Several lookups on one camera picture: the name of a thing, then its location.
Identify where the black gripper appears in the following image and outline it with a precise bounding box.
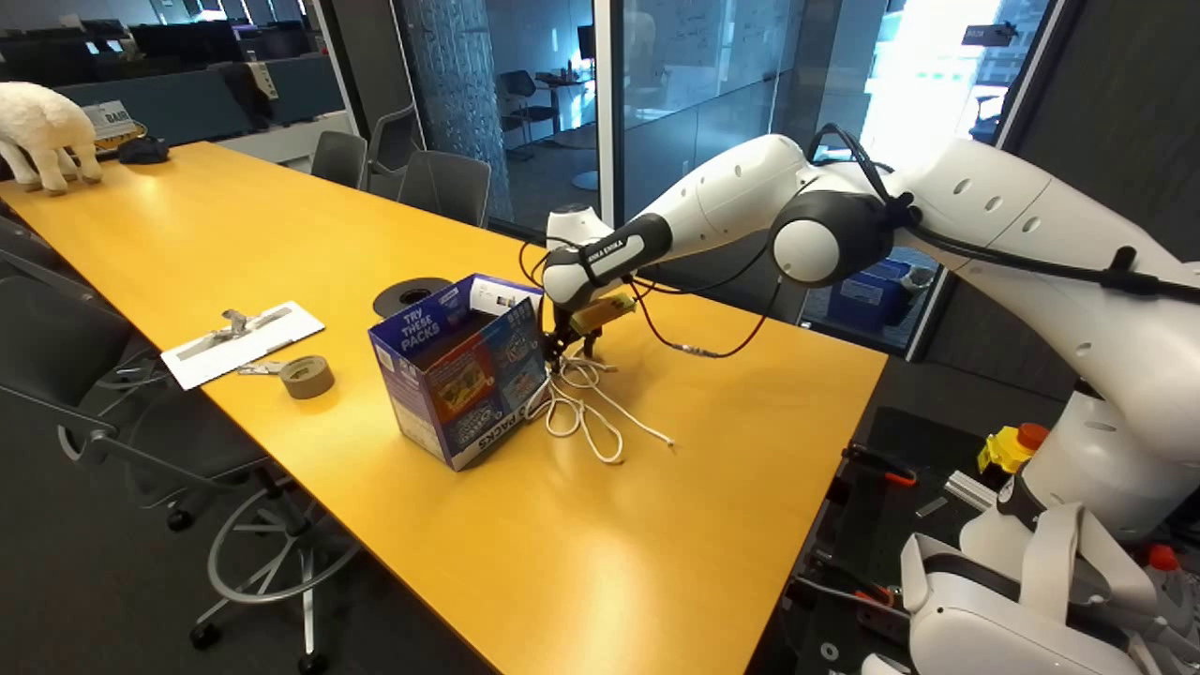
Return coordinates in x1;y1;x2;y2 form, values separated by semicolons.
544;281;638;369

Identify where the looped white rope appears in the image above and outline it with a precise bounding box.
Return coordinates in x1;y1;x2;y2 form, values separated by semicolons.
538;369;632;469

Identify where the long white rope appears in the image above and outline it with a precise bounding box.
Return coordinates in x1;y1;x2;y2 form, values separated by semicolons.
547;354;680;449

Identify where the blue cardboard snack box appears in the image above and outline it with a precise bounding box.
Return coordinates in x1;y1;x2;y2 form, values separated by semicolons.
368;274;559;476

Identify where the blue storage bin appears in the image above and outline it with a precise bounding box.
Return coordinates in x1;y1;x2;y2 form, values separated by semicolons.
828;255;929;339

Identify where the yellow red emergency stop button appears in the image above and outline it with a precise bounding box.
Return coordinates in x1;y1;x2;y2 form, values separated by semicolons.
977;419;1050;479

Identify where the small black table object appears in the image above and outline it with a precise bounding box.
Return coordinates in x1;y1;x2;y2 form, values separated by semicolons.
114;134;172;168

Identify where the white VR headset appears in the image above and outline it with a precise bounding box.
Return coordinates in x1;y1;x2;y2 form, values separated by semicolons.
898;498;1175;675

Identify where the black swivel chair chrome base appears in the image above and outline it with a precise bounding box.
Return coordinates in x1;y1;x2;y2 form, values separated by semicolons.
0;211;368;670

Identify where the white name card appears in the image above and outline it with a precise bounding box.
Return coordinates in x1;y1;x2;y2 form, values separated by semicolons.
80;98;152;151

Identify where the white plush toy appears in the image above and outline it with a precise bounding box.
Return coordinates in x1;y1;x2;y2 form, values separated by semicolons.
0;80;105;198

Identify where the grey duct tape roll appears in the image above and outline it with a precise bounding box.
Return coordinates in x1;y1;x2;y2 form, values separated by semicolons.
274;354;338;401

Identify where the red handled tool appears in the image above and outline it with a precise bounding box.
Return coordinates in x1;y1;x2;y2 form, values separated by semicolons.
843;441;922;494

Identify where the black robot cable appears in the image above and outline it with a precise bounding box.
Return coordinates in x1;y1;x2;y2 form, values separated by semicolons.
623;119;1200;364

